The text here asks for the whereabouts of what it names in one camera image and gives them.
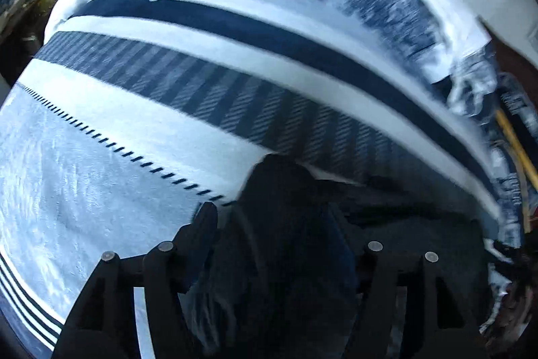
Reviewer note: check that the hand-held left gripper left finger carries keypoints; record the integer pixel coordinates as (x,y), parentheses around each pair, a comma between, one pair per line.
(201,228)

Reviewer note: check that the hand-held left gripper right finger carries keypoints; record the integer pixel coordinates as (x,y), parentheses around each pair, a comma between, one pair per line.
(378,270)

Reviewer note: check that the black garment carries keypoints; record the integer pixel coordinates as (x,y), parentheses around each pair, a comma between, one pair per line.
(286,237)

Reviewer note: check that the blue white striped blanket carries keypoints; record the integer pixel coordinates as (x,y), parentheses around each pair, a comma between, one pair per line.
(126,111)

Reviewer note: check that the navy patterned quilt yellow trim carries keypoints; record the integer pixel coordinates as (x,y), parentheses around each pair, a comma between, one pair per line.
(391,5)

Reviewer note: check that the dark clutter pile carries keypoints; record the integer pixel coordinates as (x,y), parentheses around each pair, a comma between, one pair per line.
(21,31)

